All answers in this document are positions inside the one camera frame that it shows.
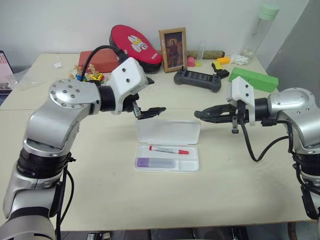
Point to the red rectangular box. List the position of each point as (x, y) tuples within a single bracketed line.
[(102, 61)]

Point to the yellow-green toy piece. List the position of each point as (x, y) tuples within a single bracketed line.
[(198, 64)]

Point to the wooden picture frame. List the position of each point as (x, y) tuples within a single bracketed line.
[(173, 50)]

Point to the grey white object under table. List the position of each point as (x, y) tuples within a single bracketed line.
[(98, 236)]

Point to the small white packet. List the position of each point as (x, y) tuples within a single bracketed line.
[(58, 65)]

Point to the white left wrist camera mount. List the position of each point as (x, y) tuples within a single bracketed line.
[(127, 72)]

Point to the brown wooden log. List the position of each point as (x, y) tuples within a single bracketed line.
[(213, 53)]

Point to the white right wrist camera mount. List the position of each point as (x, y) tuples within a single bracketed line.
[(243, 90)]

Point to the red black boxing pad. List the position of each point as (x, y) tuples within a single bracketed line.
[(130, 37)]

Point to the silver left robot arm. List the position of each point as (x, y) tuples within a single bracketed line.
[(62, 115)]

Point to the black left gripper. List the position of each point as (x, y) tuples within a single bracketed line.
[(131, 103)]

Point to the open laptop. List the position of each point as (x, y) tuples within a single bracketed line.
[(4, 75)]

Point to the pink toy piece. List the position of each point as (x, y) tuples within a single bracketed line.
[(191, 61)]

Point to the brown curved object under table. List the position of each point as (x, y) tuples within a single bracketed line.
[(292, 232)]

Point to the colourful wooden stacking toy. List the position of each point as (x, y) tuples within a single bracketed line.
[(96, 76)]

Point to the red white marker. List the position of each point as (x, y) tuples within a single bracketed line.
[(170, 150)]

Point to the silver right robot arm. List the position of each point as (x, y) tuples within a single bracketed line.
[(292, 102)]

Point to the dark grey game controller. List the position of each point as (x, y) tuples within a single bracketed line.
[(197, 78)]

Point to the white plastic pencil case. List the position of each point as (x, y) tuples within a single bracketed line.
[(167, 132)]

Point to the orange toy block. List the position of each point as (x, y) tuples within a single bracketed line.
[(223, 60)]

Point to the clear plastic tube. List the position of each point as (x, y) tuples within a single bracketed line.
[(200, 52)]

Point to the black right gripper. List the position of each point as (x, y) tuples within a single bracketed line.
[(240, 115)]

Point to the purple highlighter marker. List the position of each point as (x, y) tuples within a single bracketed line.
[(155, 162)]

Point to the clear bottle green lid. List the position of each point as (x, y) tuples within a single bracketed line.
[(260, 30)]

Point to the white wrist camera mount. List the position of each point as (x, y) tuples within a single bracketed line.
[(127, 72), (243, 90)]

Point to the clear plastic bag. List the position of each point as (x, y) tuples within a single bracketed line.
[(27, 80)]

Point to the white crumpled cloth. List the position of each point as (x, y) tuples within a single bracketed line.
[(239, 59)]

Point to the green rectangular block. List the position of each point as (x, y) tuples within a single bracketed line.
[(262, 81)]

